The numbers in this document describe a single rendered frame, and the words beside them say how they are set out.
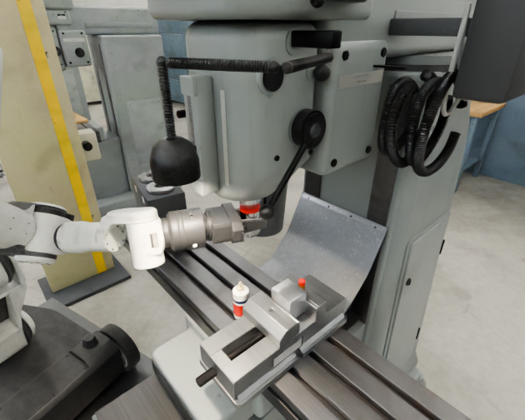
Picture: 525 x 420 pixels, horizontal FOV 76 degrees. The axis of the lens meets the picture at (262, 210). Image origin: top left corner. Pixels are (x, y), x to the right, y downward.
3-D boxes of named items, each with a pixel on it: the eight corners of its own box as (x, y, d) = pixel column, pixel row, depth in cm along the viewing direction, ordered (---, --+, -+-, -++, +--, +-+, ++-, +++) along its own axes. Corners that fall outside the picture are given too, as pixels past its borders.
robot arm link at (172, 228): (182, 212, 67) (122, 221, 64) (190, 262, 69) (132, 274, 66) (178, 205, 78) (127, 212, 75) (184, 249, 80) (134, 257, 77)
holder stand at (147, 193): (156, 251, 111) (146, 197, 101) (139, 222, 127) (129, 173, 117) (191, 240, 116) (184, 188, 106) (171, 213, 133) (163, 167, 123)
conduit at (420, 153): (413, 191, 64) (442, 73, 54) (343, 167, 74) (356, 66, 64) (452, 167, 74) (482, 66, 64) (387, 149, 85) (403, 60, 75)
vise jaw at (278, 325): (279, 349, 69) (280, 336, 67) (242, 314, 77) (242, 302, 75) (299, 333, 72) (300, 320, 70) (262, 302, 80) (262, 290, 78)
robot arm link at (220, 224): (244, 217, 69) (185, 226, 65) (244, 255, 73) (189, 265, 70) (228, 192, 79) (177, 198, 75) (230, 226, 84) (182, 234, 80)
